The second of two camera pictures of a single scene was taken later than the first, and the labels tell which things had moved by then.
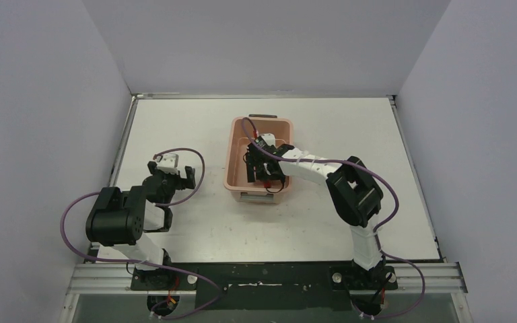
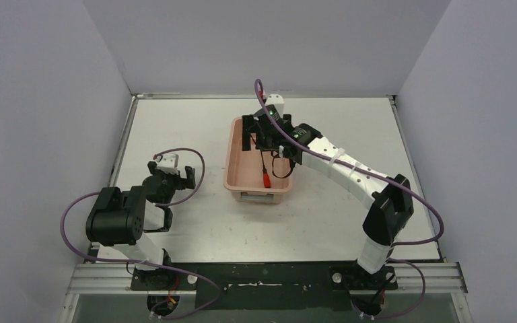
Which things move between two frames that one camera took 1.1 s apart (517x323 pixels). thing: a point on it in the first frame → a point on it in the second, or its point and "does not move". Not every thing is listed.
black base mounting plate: (265, 285) does not move
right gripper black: (252, 162) → (246, 122)
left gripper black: (171, 177) does not move
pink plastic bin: (235, 177) does not move
